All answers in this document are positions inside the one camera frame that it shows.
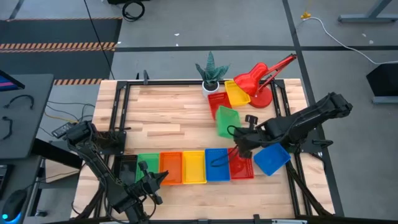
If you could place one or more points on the black plastic basket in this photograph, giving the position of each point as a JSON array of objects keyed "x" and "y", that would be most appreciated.
[{"x": 126, "y": 169}]

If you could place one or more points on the blue plastic basket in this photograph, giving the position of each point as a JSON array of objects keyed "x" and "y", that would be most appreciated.
[
  {"x": 217, "y": 172},
  {"x": 272, "y": 158}
]

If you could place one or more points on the black metal table frame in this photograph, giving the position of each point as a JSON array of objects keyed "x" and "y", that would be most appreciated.
[{"x": 186, "y": 82}]

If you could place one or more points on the black box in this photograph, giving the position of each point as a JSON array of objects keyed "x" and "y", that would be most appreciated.
[{"x": 384, "y": 81}]

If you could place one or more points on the green plastic basket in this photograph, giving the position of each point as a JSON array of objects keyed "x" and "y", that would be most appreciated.
[
  {"x": 153, "y": 159},
  {"x": 227, "y": 119}
]

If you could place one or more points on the green spiky plant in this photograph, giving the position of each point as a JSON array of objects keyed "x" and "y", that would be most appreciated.
[{"x": 211, "y": 73}]

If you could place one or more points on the grey desk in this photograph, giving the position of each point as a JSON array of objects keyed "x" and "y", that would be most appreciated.
[{"x": 31, "y": 130}]

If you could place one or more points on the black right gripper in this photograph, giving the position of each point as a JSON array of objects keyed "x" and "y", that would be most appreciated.
[{"x": 255, "y": 137}]

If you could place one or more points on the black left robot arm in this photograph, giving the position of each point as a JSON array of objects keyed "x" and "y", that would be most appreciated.
[{"x": 102, "y": 174}]

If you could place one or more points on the black computer mouse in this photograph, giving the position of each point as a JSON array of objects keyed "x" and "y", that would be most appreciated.
[{"x": 14, "y": 202}]

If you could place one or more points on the grey metal table leg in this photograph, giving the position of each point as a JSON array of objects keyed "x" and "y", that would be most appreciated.
[{"x": 367, "y": 18}]

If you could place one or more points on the black power adapter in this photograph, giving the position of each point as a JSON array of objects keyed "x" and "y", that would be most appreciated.
[{"x": 62, "y": 130}]

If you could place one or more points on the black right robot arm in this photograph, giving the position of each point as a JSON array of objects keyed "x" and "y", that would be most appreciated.
[{"x": 298, "y": 124}]

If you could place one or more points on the yellow plastic basket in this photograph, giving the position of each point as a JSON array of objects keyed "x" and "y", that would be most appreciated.
[
  {"x": 194, "y": 166},
  {"x": 236, "y": 96}
]

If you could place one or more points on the orange plastic basket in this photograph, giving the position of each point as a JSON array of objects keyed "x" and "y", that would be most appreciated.
[{"x": 171, "y": 168}]

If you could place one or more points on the white plant pot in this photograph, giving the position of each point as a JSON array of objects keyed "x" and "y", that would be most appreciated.
[{"x": 208, "y": 92}]

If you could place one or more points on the computer monitor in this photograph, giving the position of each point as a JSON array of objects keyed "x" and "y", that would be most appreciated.
[{"x": 7, "y": 82}]

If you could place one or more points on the red plastic basket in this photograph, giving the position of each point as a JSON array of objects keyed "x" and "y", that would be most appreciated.
[
  {"x": 217, "y": 101},
  {"x": 241, "y": 170}
]

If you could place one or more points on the black striped floor mat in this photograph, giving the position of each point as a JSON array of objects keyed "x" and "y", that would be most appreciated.
[{"x": 46, "y": 31}]

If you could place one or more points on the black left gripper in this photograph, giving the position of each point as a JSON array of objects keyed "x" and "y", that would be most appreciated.
[{"x": 146, "y": 186}]

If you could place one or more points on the red desk lamp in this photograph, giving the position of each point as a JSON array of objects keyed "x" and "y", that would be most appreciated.
[{"x": 252, "y": 77}]

